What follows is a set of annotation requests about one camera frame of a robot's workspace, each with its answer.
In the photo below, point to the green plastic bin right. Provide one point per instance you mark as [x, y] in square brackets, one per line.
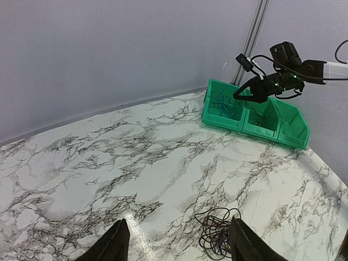
[294, 130]

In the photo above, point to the green plastic bin left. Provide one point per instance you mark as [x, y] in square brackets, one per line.
[221, 109]

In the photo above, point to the aluminium right corner post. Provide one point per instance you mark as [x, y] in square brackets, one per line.
[252, 37]

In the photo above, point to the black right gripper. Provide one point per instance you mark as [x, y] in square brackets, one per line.
[282, 85]

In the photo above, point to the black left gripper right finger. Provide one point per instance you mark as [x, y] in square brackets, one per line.
[246, 245]

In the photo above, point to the green plastic bin middle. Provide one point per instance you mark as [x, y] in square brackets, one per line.
[262, 120]

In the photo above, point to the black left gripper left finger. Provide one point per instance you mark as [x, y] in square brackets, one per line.
[111, 246]

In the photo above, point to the green plastic bin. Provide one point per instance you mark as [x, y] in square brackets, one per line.
[294, 130]
[221, 109]
[262, 120]

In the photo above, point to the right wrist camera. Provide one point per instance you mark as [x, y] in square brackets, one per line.
[250, 66]

